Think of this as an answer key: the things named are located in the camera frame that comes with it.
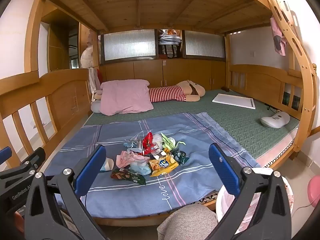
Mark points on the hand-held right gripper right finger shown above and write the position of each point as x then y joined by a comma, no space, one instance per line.
223,167

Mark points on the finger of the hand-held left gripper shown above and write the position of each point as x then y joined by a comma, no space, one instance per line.
33,157
5,152

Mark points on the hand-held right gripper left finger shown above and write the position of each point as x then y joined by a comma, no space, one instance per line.
88,166

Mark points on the white lined waste bin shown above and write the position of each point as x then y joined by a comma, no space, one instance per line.
222,205

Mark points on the pink plastic wrapper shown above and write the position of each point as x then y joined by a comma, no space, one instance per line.
130,158

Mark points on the dark green wrapper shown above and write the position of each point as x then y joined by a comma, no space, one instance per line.
180,155

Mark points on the light blue tissue packet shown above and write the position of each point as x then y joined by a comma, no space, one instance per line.
140,168

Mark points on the yellow snack packet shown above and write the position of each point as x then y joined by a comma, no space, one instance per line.
163,165

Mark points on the red snack wrapper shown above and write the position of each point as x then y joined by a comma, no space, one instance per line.
147,140

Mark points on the white paper cup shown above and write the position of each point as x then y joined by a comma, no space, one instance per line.
108,164

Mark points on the dark brown snack packet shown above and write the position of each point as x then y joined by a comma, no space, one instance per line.
127,175

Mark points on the green patterned bed mat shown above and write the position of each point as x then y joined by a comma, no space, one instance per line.
237,130

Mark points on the grey blue crumpled wrapper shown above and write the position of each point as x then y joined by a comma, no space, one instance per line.
131,143

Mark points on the blue striped bedsheet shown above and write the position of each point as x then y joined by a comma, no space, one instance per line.
125,200

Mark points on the pink white mattress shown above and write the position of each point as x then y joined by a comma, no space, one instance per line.
277,155

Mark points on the small grey cushion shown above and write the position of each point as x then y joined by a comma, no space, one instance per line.
96,106

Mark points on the white flat board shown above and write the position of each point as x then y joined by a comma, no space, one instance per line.
235,100

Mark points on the small white red box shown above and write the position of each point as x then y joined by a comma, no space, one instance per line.
157,152

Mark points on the white handheld mite vacuum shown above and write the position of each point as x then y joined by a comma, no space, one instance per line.
275,120

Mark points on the clear plastic cup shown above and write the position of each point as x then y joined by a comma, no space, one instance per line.
157,138

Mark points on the pink pillow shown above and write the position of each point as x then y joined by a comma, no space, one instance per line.
125,95

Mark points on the white hanging cloth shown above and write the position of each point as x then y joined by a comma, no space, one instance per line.
94,80

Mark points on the striped plush toy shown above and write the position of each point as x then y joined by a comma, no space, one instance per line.
170,93

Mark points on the pink fan base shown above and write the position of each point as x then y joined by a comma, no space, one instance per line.
314,190

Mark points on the tall wooden wardrobe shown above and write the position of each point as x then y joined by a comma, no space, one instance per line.
57,47

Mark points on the frosted glass cabinet panel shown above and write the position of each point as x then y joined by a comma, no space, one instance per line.
128,45
203,45

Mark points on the stack of folded bags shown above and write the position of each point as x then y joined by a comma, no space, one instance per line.
170,40

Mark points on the pink hanging cloth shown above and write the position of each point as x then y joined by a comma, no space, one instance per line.
276,37

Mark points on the wooden bunk bed frame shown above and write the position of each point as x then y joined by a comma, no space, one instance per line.
62,100

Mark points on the wooden wall cabinet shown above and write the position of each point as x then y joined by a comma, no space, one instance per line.
147,72

